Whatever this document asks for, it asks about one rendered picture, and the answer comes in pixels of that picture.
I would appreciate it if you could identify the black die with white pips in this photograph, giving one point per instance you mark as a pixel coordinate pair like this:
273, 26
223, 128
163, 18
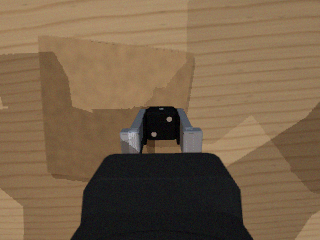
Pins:
161, 123

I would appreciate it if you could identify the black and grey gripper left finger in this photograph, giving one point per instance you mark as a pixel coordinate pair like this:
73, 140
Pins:
134, 138

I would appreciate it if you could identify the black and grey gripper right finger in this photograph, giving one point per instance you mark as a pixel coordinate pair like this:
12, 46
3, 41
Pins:
189, 138

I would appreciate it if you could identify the tan cork mat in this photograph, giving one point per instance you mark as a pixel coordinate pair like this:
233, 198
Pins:
92, 90

